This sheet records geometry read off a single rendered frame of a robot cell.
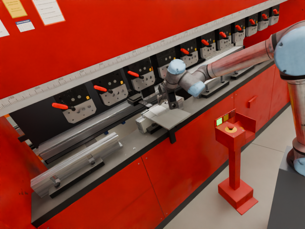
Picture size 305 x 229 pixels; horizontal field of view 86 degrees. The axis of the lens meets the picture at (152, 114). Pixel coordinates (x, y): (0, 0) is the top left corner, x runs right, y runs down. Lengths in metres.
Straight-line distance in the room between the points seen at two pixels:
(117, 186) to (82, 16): 0.90
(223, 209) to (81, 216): 1.15
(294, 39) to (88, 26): 0.76
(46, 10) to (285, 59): 0.85
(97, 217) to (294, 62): 1.15
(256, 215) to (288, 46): 1.40
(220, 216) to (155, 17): 1.57
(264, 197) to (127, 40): 1.65
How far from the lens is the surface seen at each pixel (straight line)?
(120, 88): 0.95
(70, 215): 1.09
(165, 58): 1.10
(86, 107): 0.91
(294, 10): 2.80
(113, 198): 1.14
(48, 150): 1.29
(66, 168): 1.05
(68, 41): 0.87
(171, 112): 1.04
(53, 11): 0.88
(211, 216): 1.72
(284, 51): 0.61
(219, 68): 0.83
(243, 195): 1.69
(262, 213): 1.78
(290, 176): 1.05
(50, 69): 0.87
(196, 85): 0.77
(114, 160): 1.04
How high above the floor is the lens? 1.53
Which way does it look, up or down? 29 degrees down
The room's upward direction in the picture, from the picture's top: 16 degrees counter-clockwise
